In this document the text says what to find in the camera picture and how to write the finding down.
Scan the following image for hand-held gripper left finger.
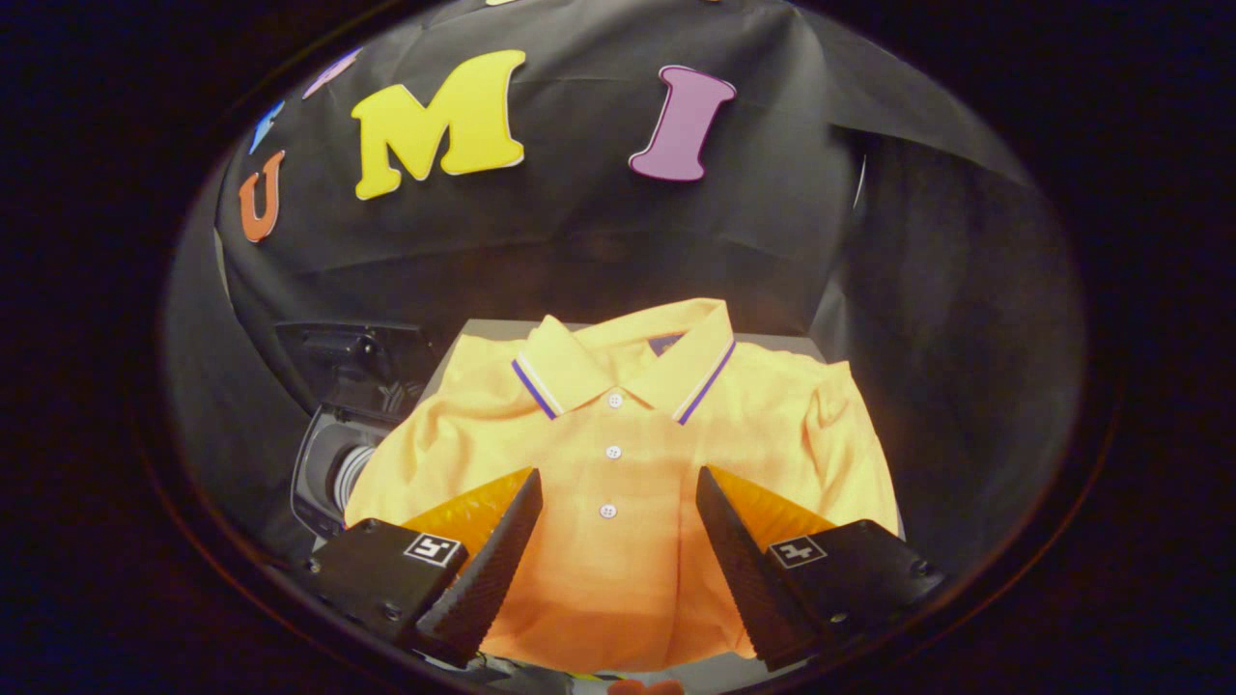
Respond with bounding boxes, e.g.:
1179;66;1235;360
295;467;545;669

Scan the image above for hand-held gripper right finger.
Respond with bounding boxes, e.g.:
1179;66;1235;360
693;465;947;674

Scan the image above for yellow polo shirt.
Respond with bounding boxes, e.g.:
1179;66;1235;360
345;297;901;675

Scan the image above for grey washing machine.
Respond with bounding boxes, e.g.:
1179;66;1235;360
290;403;411;538

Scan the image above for black backdrop cloth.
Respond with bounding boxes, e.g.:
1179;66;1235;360
159;0;1087;580

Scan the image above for white cabinet with dark top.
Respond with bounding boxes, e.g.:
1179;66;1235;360
425;318;909;692

